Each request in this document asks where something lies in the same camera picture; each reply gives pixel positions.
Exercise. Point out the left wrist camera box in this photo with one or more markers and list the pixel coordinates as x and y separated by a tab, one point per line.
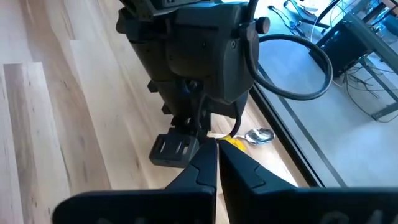
169	152

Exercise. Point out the black computer tower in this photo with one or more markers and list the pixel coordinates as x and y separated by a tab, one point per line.
342	46

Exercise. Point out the grey desk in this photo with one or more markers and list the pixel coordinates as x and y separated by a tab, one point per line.
373	46

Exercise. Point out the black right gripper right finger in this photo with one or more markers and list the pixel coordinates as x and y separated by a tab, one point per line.
280	205

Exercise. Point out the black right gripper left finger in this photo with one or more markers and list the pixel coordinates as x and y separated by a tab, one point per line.
174	205

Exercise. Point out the black aluminium table frame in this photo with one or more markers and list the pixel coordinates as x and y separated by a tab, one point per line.
286	137

